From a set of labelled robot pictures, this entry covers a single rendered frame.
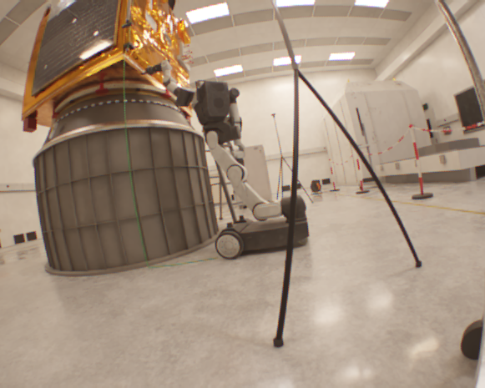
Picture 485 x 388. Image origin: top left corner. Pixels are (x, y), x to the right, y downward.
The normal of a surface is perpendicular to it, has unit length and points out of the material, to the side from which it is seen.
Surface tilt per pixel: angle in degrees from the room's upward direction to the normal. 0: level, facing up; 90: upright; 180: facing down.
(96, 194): 90
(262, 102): 90
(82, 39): 90
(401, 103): 90
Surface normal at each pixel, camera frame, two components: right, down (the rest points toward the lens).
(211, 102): 0.53, 0.18
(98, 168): 0.34, -0.04
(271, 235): -0.18, 0.05
